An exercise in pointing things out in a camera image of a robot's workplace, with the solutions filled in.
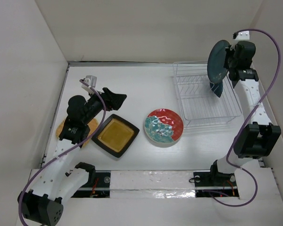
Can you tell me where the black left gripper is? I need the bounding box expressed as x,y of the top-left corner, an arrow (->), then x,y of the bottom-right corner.
83,88 -> 126,124

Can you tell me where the teal round plate brown rim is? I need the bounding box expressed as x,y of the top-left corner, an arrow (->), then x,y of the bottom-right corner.
207,40 -> 229,84

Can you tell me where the woven bamboo tray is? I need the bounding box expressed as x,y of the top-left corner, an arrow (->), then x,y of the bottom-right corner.
56,118 -> 99,146

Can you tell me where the yellow square plate dark rim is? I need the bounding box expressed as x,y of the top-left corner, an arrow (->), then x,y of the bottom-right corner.
92,114 -> 140,158

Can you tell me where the blue leaf-shaped dish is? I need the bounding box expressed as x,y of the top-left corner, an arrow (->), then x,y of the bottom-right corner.
209,81 -> 223,98

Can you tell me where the red teal floral plate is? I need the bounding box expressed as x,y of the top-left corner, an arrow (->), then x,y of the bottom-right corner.
144,108 -> 184,145

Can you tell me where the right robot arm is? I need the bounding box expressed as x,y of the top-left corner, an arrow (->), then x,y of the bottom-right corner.
207,40 -> 281,186

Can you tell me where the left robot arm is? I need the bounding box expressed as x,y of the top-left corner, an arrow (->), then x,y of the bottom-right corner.
18,86 -> 127,226

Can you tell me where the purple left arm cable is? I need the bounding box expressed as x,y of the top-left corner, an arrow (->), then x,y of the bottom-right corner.
18,79 -> 107,226

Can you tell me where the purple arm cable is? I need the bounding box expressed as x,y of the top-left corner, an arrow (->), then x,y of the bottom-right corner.
209,28 -> 282,207
18,79 -> 107,226

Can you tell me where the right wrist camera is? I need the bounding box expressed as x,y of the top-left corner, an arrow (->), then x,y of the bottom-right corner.
233,31 -> 250,41

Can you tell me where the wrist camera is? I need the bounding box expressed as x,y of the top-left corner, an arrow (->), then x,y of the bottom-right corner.
233,31 -> 250,41
81,75 -> 97,92

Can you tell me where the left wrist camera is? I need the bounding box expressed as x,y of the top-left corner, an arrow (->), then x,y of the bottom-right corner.
81,75 -> 97,92

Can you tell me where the white wire dish rack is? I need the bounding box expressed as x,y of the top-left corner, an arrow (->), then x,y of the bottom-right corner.
173,61 -> 242,129

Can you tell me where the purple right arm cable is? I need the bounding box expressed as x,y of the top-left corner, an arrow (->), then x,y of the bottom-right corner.
209,28 -> 282,207

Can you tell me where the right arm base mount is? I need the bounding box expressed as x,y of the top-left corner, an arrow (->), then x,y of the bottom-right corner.
189,171 -> 239,198

